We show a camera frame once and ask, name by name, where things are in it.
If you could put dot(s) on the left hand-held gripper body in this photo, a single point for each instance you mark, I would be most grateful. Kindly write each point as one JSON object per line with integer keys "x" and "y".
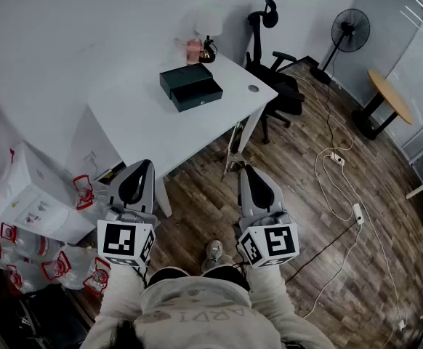
{"x": 118, "y": 236}

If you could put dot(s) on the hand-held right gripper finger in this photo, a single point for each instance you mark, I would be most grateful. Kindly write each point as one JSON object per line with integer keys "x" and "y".
{"x": 277, "y": 200}
{"x": 243, "y": 198}

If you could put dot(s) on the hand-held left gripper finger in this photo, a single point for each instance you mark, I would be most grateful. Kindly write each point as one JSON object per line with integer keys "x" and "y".
{"x": 149, "y": 195}
{"x": 114, "y": 187}

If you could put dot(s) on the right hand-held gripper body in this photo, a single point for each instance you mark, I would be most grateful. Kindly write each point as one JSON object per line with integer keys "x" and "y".
{"x": 278, "y": 242}

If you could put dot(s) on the black and silver binder clip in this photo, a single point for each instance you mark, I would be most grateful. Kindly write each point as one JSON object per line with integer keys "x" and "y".
{"x": 235, "y": 158}

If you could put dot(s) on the dark green box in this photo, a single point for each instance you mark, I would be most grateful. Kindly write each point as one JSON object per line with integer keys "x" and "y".
{"x": 188, "y": 76}

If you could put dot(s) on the person's right forearm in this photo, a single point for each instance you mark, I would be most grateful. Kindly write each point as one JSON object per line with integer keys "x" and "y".
{"x": 273, "y": 296}

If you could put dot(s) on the person's left forearm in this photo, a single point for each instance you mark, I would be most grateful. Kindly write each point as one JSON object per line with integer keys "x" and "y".
{"x": 118, "y": 296}

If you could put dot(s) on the person's black trousers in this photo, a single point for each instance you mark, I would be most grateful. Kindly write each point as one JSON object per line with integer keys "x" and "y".
{"x": 168, "y": 273}

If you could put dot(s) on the person's grey shoe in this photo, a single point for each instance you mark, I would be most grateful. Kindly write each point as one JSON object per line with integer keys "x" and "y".
{"x": 212, "y": 254}

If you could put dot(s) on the pile of red-labelled plastic bags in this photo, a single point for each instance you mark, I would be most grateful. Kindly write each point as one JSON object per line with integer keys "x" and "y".
{"x": 57, "y": 267}

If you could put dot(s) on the white power strip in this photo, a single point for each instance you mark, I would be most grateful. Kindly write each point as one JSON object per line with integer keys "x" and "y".
{"x": 358, "y": 213}
{"x": 337, "y": 158}

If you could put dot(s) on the white cardboard box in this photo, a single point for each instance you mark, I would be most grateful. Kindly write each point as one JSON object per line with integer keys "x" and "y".
{"x": 40, "y": 198}

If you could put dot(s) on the person's beige sweatshirt torso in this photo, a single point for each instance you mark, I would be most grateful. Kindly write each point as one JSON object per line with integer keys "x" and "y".
{"x": 204, "y": 318}

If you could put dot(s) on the black office chair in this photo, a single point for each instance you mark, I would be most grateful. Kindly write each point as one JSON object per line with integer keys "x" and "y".
{"x": 280, "y": 86}

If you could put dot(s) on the white plug adapter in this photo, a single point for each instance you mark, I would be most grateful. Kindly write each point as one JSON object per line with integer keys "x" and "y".
{"x": 401, "y": 324}

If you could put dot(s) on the pink translucent cup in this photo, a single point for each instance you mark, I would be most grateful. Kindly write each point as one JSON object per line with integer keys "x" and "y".
{"x": 194, "y": 53}

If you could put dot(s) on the round wooden side table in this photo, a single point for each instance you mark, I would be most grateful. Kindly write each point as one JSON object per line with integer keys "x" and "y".
{"x": 389, "y": 93}

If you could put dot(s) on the white shade desk lamp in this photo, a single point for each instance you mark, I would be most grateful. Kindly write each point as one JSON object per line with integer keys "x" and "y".
{"x": 208, "y": 22}

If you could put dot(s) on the black standing fan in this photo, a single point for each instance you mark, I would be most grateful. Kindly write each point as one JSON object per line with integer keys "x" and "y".
{"x": 350, "y": 29}

